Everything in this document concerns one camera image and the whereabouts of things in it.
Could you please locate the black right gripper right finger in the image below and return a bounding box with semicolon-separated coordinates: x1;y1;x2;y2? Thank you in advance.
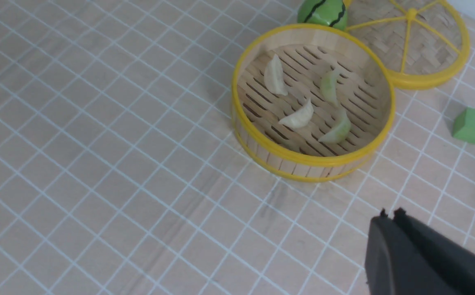
393;208;475;295

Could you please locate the bamboo steamer lid yellow rim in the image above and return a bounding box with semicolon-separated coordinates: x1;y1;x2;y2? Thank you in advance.
346;0;471;90

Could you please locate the green cube block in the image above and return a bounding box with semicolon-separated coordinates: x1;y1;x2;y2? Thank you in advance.
452;107;475;145

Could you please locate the bamboo steamer tray yellow rim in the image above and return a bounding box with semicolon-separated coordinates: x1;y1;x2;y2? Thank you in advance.
231;24;396;182

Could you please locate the green toy watermelon ball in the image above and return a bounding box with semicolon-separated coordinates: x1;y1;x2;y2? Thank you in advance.
296;0;348;31

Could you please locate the pale white dumpling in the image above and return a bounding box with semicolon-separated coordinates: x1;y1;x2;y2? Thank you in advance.
278;98;314;129

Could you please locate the checkered beige tablecloth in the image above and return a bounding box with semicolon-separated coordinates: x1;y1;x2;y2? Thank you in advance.
0;0;475;295

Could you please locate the greenish dumpling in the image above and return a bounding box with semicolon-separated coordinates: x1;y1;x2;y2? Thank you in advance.
319;68;340;108

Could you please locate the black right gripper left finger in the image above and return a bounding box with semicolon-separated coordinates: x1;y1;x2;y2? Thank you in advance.
364;209;460;295

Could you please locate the light green dumpling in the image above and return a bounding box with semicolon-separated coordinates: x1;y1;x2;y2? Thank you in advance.
318;108;352;144

